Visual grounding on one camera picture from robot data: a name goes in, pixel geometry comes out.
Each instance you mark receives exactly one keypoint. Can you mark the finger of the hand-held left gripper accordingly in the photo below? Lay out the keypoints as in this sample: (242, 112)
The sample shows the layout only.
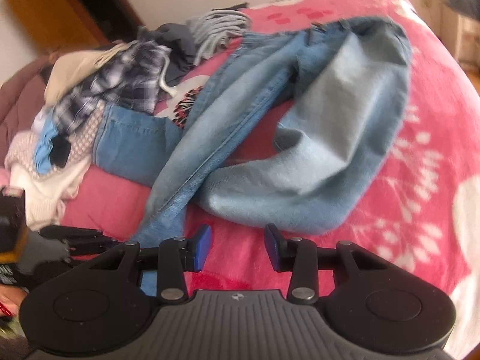
(86, 242)

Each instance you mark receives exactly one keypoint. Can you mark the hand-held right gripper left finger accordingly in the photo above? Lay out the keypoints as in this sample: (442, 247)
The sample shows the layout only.
(202, 247)

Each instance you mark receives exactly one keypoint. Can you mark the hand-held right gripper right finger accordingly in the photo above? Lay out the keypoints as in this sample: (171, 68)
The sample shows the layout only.
(272, 247)

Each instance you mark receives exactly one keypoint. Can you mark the blue denim jeans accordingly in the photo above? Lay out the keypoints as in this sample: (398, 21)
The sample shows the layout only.
(318, 138)

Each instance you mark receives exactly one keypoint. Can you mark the white fleece garment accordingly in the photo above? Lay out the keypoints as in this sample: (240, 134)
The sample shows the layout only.
(45, 191)

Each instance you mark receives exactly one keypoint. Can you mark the light blue garment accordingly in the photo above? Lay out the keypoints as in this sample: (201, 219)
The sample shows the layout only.
(43, 150)

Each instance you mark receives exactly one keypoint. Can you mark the black cloth piece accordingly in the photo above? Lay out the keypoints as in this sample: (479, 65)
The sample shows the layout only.
(60, 152)

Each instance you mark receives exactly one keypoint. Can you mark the pink checked garment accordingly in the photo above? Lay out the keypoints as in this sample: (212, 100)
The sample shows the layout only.
(84, 135)

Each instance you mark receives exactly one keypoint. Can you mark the mauve quilt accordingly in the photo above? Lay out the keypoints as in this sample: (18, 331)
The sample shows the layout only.
(18, 97)

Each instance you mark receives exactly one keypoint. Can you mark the beige garment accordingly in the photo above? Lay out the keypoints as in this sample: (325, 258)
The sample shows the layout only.
(71, 71)

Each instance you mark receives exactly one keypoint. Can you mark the pink floral blanket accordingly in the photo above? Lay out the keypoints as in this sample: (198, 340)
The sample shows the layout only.
(412, 157)

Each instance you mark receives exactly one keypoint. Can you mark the dark plaid shirt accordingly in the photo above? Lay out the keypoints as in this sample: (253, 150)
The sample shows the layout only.
(127, 78)

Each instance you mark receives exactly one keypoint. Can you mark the dark grey garment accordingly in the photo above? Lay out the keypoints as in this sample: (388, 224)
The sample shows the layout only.
(180, 45)

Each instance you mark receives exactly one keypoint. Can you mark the wooden cabinet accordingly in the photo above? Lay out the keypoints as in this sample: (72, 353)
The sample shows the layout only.
(45, 3)

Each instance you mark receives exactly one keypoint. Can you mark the grey knit garment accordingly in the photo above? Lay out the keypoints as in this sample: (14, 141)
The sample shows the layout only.
(217, 30)

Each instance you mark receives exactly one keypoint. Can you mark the white water dispenser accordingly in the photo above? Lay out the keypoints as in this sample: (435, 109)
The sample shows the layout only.
(468, 41)

